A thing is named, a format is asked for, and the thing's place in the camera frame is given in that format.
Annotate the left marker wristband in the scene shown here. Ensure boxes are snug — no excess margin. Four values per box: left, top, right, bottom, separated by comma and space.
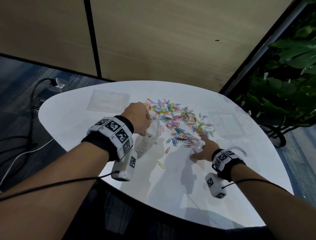
81, 115, 135, 163

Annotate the person's left forearm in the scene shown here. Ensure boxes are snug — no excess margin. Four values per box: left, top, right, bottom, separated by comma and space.
0, 142, 110, 240

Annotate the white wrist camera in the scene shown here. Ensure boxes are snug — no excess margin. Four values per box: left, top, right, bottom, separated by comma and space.
110, 148, 138, 182
205, 172, 228, 199

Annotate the pile of coloured paper clips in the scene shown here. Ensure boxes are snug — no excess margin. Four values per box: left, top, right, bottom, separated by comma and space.
143, 98, 217, 170

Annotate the person's right forearm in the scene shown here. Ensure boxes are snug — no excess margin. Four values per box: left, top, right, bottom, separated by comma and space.
231, 164, 316, 240

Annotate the white floor cable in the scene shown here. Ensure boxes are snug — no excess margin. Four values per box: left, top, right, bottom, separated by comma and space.
0, 138, 54, 187

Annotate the marker wristband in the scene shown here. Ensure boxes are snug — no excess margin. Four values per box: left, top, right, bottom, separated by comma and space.
81, 115, 135, 163
211, 149, 247, 183

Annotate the floor power socket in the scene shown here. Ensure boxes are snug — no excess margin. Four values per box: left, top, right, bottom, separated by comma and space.
49, 78, 68, 92

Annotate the person's left hand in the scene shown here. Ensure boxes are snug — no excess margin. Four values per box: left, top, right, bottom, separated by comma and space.
120, 101, 152, 136

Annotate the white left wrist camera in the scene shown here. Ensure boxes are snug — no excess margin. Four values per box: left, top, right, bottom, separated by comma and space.
110, 148, 138, 182

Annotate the black left camera cable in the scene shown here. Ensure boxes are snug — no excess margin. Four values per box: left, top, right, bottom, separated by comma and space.
0, 170, 120, 202

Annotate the black floor cable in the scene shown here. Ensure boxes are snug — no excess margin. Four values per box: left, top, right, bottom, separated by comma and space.
0, 78, 59, 168

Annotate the black plant stand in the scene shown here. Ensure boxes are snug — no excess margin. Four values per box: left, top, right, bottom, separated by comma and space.
259, 123, 316, 148

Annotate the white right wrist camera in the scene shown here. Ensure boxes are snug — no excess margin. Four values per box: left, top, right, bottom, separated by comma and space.
205, 172, 228, 199

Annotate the clear plastic box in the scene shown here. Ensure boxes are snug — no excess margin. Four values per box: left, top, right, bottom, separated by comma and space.
217, 137, 260, 164

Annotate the green leafy plant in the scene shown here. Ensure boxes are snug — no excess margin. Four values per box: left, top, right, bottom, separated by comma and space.
233, 12, 316, 127

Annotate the person's right hand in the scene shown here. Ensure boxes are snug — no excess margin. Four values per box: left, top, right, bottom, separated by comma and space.
189, 137, 220, 163

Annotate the clear plastic bag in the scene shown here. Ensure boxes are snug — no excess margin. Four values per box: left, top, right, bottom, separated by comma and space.
134, 119, 162, 159
87, 89, 131, 113

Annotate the black right camera cable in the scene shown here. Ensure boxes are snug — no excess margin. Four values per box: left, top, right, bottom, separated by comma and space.
221, 178, 289, 192

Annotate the clear plastic box lid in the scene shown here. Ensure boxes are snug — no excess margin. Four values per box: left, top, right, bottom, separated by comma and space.
208, 111, 250, 138

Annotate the right marker wristband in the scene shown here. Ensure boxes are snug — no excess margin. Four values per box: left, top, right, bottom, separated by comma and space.
211, 149, 247, 183

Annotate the black camera cable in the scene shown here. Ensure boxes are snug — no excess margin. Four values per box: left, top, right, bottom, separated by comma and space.
0, 170, 120, 202
221, 178, 289, 192

